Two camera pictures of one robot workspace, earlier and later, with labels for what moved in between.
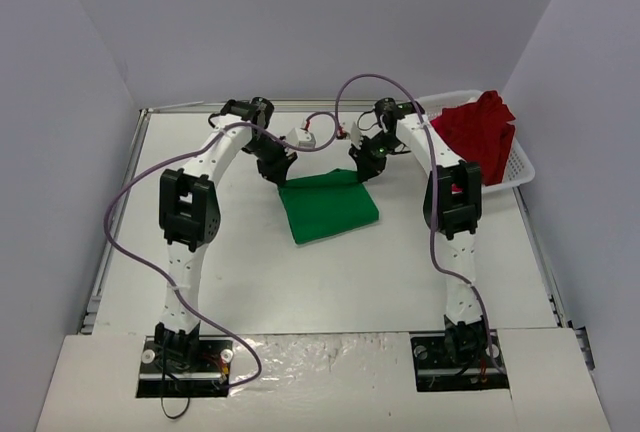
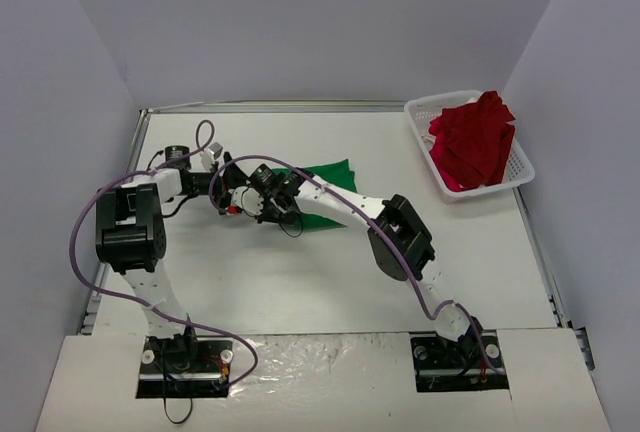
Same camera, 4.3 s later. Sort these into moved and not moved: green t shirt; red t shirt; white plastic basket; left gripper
Moved: left gripper; green t shirt
Not moved: red t shirt; white plastic basket
